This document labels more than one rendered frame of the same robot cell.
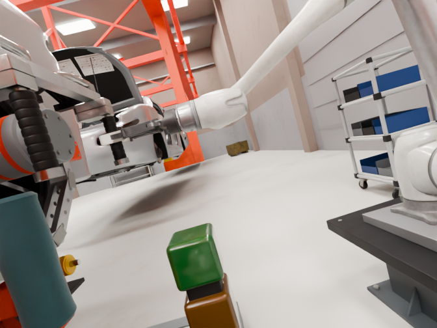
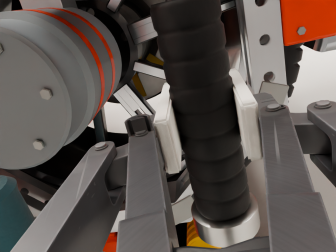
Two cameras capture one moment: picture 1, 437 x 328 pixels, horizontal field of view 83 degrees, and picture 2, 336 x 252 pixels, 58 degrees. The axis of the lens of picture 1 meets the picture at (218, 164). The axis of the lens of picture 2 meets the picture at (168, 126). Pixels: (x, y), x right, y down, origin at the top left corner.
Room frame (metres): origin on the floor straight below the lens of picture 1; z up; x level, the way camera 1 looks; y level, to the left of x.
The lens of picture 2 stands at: (0.77, 0.11, 0.89)
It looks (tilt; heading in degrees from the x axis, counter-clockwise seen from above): 22 degrees down; 100
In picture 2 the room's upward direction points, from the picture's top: 14 degrees counter-clockwise
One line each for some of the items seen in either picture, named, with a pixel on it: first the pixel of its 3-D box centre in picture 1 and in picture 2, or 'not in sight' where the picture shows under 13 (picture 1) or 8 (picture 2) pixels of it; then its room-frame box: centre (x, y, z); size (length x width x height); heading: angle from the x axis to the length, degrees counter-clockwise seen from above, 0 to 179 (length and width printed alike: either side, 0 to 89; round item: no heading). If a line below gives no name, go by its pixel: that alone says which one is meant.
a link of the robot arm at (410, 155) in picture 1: (427, 161); not in sight; (0.77, -0.64, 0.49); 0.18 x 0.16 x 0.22; 179
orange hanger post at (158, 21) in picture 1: (164, 95); not in sight; (4.28, 0.55, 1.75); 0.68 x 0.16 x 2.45; 91
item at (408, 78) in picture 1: (385, 126); not in sight; (1.91, -1.32, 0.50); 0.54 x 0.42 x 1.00; 1
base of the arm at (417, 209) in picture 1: (428, 201); not in sight; (0.80, -0.63, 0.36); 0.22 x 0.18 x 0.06; 1
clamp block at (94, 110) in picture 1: (94, 110); not in sight; (0.76, 0.31, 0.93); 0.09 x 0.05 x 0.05; 91
